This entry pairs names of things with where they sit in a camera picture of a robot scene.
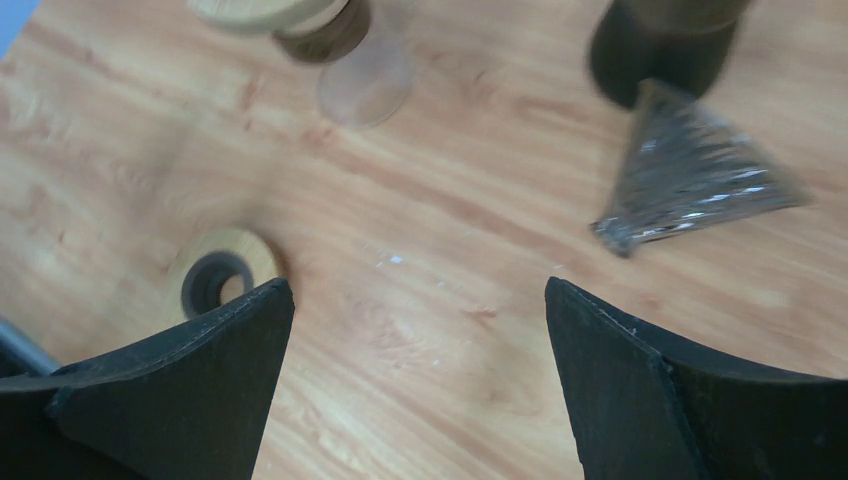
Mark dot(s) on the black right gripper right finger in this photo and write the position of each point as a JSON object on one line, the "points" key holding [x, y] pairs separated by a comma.
{"points": [[646, 403]]}

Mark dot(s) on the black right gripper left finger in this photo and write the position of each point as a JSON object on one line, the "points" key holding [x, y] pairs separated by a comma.
{"points": [[190, 402]]}

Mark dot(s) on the wooden ring dripper holder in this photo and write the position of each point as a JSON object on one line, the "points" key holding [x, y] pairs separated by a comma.
{"points": [[252, 17]]}

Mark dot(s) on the clear glass carafe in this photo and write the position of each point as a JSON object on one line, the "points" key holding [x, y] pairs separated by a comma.
{"points": [[366, 73]]}

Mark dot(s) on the aluminium frame rail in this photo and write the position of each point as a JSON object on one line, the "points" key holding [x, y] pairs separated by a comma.
{"points": [[23, 353]]}

